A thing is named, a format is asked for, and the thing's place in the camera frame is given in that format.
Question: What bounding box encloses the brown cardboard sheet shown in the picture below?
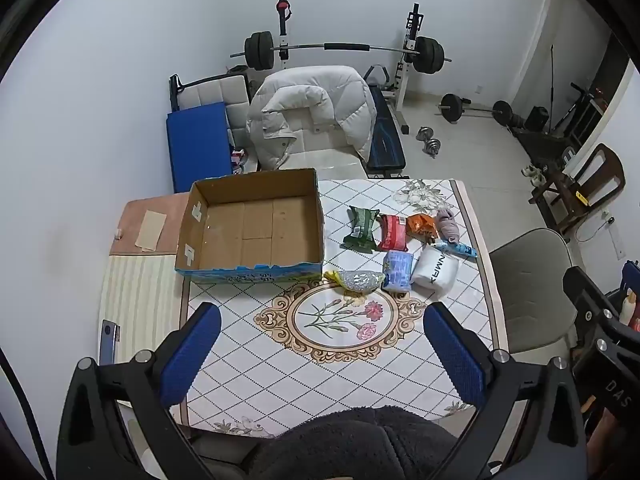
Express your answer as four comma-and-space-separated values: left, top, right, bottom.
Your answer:
109, 192, 192, 257

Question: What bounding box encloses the pink packet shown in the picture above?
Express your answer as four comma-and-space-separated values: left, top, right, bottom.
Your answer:
434, 208, 463, 244

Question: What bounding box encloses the white squat rack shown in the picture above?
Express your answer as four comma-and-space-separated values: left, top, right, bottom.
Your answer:
275, 0, 426, 131

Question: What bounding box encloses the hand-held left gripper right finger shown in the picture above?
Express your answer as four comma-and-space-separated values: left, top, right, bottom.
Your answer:
422, 302, 588, 480

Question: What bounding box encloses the black fleece garment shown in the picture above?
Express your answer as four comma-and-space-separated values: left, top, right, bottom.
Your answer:
245, 406, 461, 480

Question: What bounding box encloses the dark wooden chair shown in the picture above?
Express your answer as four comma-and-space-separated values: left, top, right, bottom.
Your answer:
530, 142, 627, 236

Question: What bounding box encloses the green snack packet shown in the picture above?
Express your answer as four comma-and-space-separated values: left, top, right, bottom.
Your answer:
341, 205, 382, 253

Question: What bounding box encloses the red snack packet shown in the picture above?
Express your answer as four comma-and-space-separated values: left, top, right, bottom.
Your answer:
376, 214, 410, 252

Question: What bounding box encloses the blue folded mat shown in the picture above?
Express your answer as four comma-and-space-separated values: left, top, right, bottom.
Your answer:
165, 101, 233, 193

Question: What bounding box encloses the floral printed tablecloth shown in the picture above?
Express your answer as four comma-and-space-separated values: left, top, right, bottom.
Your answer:
170, 178, 511, 436

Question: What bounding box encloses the grey phone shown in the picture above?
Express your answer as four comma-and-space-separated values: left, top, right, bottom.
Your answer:
99, 319, 121, 366

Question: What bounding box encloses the striped beige mat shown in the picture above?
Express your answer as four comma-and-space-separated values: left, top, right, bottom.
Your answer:
97, 252, 193, 366

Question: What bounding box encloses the grey upholstered chair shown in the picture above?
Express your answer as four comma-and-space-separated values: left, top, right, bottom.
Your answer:
487, 228, 578, 353

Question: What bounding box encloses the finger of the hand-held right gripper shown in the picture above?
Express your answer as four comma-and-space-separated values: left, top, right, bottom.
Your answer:
562, 265, 640, 356
622, 260, 640, 311

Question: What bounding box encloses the cardboard box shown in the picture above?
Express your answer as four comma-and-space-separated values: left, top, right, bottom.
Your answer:
174, 168, 325, 283

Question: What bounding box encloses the blue tube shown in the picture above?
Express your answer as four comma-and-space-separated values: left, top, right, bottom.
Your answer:
434, 240, 478, 259

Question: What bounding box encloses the person's right hand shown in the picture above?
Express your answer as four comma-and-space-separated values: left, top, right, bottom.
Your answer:
586, 396, 621, 461

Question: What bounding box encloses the beige paper sheet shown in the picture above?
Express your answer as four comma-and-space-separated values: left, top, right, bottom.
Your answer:
134, 210, 168, 253

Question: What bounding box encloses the barbell with black plates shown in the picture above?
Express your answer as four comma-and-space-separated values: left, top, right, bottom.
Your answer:
231, 31, 452, 73

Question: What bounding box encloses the black cable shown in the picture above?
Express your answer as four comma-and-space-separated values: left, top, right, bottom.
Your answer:
575, 212, 616, 241

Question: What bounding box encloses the white down jacket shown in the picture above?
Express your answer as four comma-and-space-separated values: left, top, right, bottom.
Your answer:
246, 66, 377, 171

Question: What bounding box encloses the blue tissue packet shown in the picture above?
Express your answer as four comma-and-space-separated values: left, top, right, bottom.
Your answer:
381, 250, 415, 293

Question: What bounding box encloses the black weight bench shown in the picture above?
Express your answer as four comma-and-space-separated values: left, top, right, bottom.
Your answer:
362, 65, 408, 178

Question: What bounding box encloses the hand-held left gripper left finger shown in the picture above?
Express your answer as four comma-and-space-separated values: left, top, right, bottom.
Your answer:
56, 302, 222, 480

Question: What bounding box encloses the orange snack packet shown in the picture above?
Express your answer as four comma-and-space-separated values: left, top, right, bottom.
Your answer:
406, 213, 440, 240

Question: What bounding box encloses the black exercise machine frame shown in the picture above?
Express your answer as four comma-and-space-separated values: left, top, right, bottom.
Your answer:
550, 82, 611, 146

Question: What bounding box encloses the silver mesh packet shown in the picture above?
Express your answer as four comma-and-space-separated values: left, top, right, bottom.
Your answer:
324, 268, 385, 294

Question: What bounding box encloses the white roll with lettering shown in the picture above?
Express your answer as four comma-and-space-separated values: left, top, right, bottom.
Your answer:
411, 245, 460, 292

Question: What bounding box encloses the short barbell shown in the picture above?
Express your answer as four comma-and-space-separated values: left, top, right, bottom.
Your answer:
436, 92, 516, 126

